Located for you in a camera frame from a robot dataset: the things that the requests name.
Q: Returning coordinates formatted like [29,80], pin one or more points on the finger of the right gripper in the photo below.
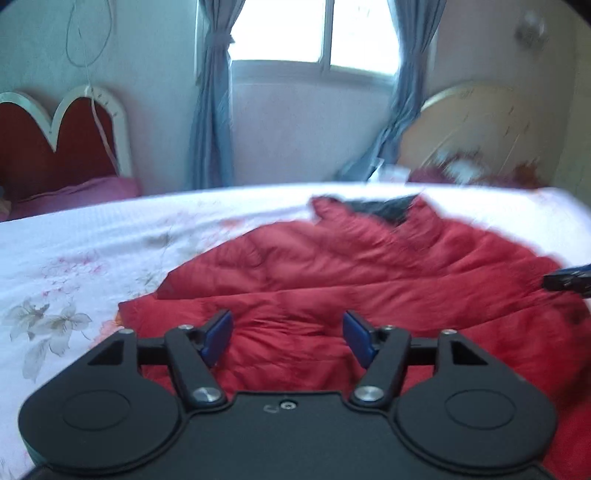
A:
[572,279]

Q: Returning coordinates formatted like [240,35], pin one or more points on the white red embroidered pillow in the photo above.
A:
[470,171]

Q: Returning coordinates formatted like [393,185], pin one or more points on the blue curtain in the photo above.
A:
[210,151]
[416,23]

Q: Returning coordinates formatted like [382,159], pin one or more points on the magenta pillow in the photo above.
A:
[92,192]

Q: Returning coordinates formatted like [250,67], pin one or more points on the red heart-shaped headboard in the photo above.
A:
[85,138]

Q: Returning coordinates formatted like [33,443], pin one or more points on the white floral bed sheet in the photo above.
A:
[64,275]

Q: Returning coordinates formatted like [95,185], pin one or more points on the wall lamp fixture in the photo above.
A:
[531,32]

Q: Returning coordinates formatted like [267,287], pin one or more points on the right blue curtain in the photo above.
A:
[416,23]

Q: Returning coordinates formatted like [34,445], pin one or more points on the left blue curtain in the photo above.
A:
[210,151]

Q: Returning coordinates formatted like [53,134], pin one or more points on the beige round headboard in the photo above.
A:
[491,122]

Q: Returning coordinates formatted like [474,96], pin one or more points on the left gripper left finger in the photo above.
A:
[188,352]

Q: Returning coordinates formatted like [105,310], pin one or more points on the red quilted puffer jacket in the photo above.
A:
[288,284]

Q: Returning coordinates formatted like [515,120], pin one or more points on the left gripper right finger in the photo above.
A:
[385,353]

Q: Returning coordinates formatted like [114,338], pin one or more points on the window with white frame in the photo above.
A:
[335,41]

